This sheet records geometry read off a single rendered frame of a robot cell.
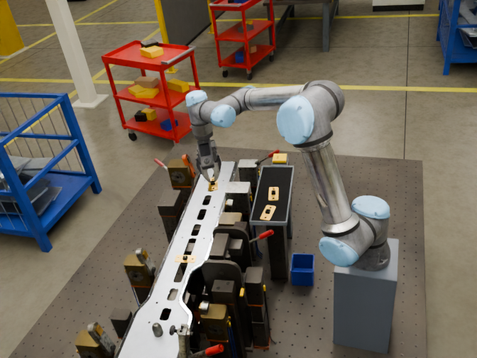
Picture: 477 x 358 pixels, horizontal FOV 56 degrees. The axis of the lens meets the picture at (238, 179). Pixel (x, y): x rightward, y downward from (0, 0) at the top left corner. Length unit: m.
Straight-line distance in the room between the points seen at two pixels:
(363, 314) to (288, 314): 0.38
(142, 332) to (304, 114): 0.91
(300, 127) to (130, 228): 1.52
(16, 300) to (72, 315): 1.33
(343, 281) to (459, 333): 1.39
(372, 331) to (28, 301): 2.39
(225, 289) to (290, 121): 0.61
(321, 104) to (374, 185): 1.43
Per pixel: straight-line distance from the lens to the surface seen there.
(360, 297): 1.63
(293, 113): 1.19
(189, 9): 7.07
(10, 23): 8.88
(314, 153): 1.24
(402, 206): 2.48
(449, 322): 2.91
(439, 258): 3.24
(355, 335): 1.80
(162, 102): 4.23
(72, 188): 4.03
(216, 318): 1.50
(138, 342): 1.60
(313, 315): 1.95
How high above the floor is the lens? 2.24
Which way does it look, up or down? 35 degrees down
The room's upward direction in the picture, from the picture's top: 8 degrees counter-clockwise
